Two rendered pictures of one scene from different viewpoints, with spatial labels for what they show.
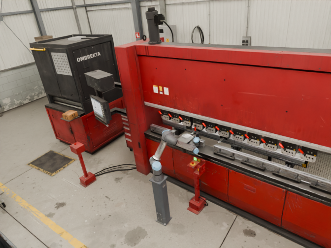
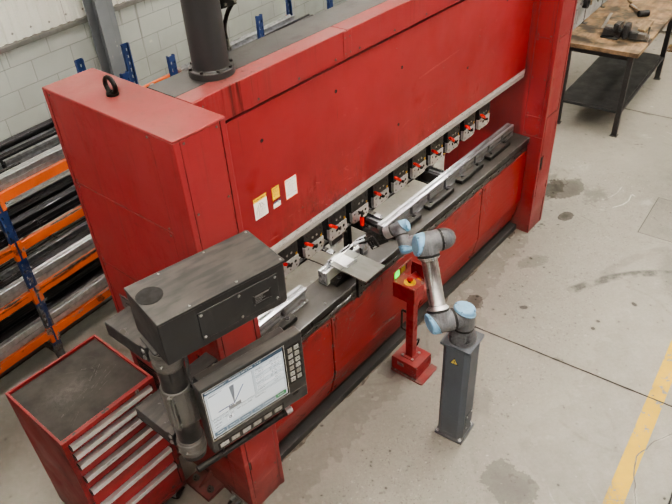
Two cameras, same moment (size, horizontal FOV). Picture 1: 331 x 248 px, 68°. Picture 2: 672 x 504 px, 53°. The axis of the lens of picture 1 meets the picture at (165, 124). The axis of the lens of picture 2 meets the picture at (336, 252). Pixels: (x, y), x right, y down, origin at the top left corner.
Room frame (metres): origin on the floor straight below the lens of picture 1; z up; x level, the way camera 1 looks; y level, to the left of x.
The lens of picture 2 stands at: (3.23, 2.73, 3.37)
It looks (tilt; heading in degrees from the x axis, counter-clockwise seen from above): 37 degrees down; 269
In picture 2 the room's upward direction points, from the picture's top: 4 degrees counter-clockwise
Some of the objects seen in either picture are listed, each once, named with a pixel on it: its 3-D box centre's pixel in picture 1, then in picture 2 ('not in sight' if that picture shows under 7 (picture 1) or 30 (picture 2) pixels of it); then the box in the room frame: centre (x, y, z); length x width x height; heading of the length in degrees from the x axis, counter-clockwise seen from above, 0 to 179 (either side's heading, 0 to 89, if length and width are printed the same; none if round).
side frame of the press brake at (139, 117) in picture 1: (149, 108); (183, 316); (3.98, 0.25, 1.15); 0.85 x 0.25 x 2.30; 137
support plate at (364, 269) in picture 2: (183, 139); (357, 265); (3.08, -0.25, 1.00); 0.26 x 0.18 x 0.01; 137
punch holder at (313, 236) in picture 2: (176, 116); (308, 238); (3.34, -0.18, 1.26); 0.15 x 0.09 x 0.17; 47
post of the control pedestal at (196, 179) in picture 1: (196, 186); (411, 324); (2.74, -0.36, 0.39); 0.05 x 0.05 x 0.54; 48
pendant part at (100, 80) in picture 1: (103, 100); (223, 359); (3.67, 0.93, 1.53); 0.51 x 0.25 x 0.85; 36
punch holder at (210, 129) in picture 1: (211, 126); (375, 189); (2.94, -0.62, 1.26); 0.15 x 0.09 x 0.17; 47
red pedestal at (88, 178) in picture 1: (82, 163); not in sight; (3.59, 1.53, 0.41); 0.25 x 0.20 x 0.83; 137
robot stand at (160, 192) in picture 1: (161, 200); (458, 385); (2.55, 0.17, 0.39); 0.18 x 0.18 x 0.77; 52
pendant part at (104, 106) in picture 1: (101, 108); (250, 384); (3.58, 0.97, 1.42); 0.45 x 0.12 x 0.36; 36
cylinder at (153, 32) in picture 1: (158, 25); (210, 9); (3.64, -0.04, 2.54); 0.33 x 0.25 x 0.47; 47
